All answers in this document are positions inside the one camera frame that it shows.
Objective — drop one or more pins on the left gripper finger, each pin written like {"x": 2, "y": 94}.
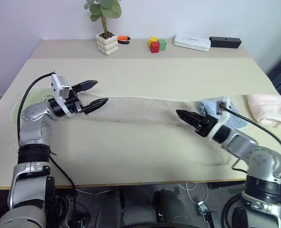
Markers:
{"x": 86, "y": 85}
{"x": 96, "y": 104}

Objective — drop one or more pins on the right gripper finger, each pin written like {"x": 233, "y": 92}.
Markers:
{"x": 191, "y": 122}
{"x": 190, "y": 115}

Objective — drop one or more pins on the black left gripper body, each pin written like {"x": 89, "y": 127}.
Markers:
{"x": 74, "y": 104}

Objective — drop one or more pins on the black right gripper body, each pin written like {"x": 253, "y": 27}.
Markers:
{"x": 205, "y": 126}

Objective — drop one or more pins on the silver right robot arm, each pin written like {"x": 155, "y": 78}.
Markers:
{"x": 240, "y": 142}

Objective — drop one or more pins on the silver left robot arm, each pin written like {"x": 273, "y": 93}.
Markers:
{"x": 33, "y": 114}

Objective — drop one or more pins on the light blue folded towel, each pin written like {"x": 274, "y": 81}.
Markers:
{"x": 236, "y": 121}

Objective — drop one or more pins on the beige towel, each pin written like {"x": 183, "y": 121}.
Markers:
{"x": 135, "y": 109}

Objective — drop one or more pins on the pink folded towel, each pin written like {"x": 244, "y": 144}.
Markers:
{"x": 268, "y": 107}

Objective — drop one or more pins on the green plant in white pot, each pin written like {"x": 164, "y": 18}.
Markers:
{"x": 107, "y": 46}

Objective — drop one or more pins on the orange and black small tool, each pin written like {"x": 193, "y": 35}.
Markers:
{"x": 123, "y": 38}

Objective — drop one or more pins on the white flat box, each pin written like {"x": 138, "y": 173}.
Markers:
{"x": 191, "y": 42}

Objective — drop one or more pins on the green cube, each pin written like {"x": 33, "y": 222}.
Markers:
{"x": 163, "y": 45}

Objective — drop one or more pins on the red cube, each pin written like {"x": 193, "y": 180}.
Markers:
{"x": 155, "y": 47}

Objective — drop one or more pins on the yellow cube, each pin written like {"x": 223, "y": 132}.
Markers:
{"x": 153, "y": 40}

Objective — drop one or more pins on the black rectangular box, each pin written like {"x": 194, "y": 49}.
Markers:
{"x": 225, "y": 42}

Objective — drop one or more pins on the dark rounded shape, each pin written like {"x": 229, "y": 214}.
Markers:
{"x": 171, "y": 209}
{"x": 110, "y": 209}

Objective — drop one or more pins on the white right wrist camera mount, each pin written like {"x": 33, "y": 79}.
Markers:
{"x": 214, "y": 130}

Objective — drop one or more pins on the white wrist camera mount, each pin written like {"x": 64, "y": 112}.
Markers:
{"x": 59, "y": 86}
{"x": 214, "y": 130}

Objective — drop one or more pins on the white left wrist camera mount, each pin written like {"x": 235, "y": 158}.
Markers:
{"x": 59, "y": 86}

